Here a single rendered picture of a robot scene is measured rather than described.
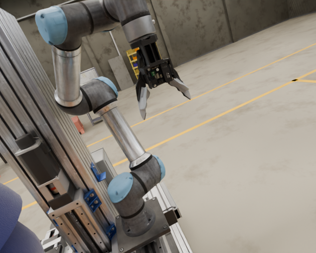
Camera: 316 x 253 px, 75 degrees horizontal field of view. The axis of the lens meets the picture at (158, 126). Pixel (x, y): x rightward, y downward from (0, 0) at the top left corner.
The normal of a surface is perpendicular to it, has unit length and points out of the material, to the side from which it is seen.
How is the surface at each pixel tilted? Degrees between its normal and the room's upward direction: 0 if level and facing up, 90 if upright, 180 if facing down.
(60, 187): 90
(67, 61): 140
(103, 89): 73
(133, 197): 90
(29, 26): 90
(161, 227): 0
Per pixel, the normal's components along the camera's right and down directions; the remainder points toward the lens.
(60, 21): 0.60, 0.10
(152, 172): 0.49, -0.21
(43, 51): 0.26, 0.26
